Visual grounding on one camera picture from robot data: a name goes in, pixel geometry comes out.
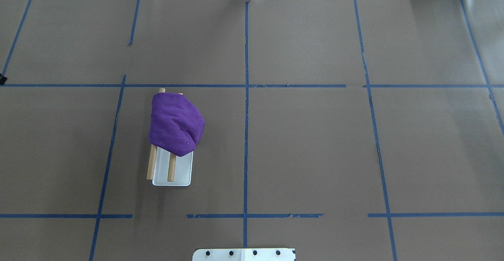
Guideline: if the purple towel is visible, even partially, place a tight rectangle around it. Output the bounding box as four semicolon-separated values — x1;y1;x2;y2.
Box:
148;93;205;157

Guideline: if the white towel rack with wooden bars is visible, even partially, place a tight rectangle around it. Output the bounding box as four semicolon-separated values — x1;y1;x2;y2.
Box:
146;88;194;186

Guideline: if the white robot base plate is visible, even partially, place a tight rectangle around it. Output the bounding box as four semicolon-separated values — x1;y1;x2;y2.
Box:
192;247;296;261

